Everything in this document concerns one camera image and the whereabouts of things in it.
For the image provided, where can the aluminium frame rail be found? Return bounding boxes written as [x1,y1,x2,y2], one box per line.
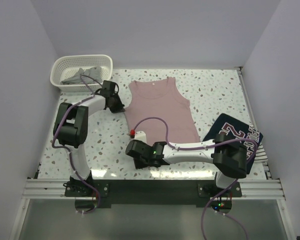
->
[19,71,297,240]

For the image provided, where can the navy lettered tank top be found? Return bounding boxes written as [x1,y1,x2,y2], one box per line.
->
[203,113,263,174]

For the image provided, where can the white plastic basket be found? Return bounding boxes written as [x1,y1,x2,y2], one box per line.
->
[50,54,113,92]

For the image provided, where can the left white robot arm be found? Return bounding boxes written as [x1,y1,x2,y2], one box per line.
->
[51,80,125,196]

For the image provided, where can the pink tank top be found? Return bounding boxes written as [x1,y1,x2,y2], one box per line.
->
[124,77,201,146]

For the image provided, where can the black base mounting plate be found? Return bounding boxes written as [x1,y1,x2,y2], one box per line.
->
[64,178,242,210]

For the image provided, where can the grey tank top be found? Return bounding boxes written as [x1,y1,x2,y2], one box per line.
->
[61,66,103,85]

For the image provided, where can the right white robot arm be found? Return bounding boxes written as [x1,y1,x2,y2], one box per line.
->
[125,134,247,197]

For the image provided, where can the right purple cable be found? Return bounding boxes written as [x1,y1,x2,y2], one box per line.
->
[134,117,260,240]

